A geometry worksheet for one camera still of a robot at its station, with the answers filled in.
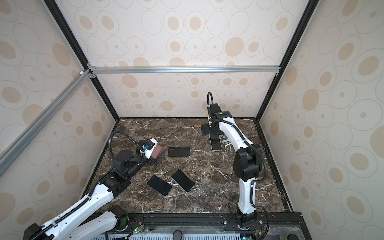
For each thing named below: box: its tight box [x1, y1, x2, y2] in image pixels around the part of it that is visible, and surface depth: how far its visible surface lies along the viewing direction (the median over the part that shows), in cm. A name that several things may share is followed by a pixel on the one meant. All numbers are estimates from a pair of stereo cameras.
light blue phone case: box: [208, 134, 223, 152], surface depth 107 cm
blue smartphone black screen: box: [210, 134, 222, 151], surface depth 107 cm
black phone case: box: [168, 147, 190, 157], surface depth 102 cm
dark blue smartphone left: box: [147, 175, 173, 196], surface depth 87 cm
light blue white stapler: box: [222, 139, 232, 148], surface depth 105 cm
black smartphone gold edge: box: [171, 169, 195, 193], surface depth 89 cm
